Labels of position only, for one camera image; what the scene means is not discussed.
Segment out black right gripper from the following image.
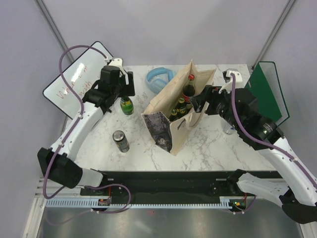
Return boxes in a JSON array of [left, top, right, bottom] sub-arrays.
[[189, 84, 243, 130]]

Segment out Coca-Cola glass bottle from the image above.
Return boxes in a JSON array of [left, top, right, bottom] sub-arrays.
[[183, 74, 196, 104]]

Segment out green Perrier bottle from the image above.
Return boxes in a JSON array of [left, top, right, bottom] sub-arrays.
[[120, 96, 134, 116], [175, 97, 192, 118], [168, 109, 180, 122]]

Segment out cream canvas Monet tote bag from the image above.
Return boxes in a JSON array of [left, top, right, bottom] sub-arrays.
[[142, 62, 216, 156]]

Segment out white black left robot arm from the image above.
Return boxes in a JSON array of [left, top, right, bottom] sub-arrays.
[[37, 65, 135, 195]]

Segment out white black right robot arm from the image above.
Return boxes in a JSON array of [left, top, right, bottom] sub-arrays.
[[190, 85, 317, 224]]

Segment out silver Red Bull can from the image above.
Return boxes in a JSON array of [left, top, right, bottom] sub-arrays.
[[223, 123, 235, 135]]

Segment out white dry-erase board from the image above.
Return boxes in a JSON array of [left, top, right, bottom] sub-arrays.
[[43, 49, 106, 119]]

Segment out black Schweppes drink can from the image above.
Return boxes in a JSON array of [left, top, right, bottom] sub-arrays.
[[112, 130, 130, 153]]

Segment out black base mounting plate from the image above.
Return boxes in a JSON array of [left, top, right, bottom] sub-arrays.
[[80, 169, 245, 203]]

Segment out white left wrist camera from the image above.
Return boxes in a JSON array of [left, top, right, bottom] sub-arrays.
[[104, 58, 125, 74]]

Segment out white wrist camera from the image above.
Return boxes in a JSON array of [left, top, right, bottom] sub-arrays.
[[220, 69, 243, 92], [104, 58, 125, 74]]

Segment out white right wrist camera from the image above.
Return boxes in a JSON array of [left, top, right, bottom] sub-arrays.
[[220, 69, 243, 92]]

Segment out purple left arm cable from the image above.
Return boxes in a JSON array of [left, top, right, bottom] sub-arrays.
[[43, 44, 109, 199]]

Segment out green ring binder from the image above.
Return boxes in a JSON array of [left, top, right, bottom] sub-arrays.
[[245, 61, 290, 126]]

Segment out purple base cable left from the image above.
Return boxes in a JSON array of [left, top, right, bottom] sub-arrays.
[[44, 183, 132, 227]]

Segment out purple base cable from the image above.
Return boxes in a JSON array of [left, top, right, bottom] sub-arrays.
[[44, 183, 132, 227], [222, 192, 257, 215]]

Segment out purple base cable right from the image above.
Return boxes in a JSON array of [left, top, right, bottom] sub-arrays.
[[222, 192, 257, 215]]

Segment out light blue slotted cable duct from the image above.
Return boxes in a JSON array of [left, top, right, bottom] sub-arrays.
[[46, 196, 232, 209]]

